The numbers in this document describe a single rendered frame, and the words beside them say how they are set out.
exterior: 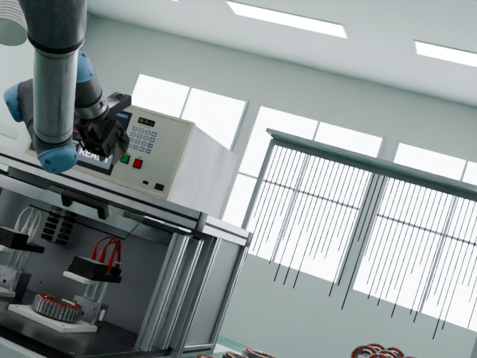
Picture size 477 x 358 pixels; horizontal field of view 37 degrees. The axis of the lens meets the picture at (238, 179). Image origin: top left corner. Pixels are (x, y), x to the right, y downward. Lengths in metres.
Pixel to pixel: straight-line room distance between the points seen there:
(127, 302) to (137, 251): 0.13
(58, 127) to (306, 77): 7.20
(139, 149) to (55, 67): 0.59
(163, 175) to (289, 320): 6.39
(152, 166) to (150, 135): 0.08
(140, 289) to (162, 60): 7.40
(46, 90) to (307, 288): 6.87
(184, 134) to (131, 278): 0.41
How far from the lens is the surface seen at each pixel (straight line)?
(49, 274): 2.00
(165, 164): 1.75
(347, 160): 5.20
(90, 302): 1.79
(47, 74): 1.27
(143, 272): 1.87
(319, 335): 7.99
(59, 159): 1.44
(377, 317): 7.89
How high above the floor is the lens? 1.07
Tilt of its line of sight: 5 degrees up
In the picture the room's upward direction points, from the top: 19 degrees clockwise
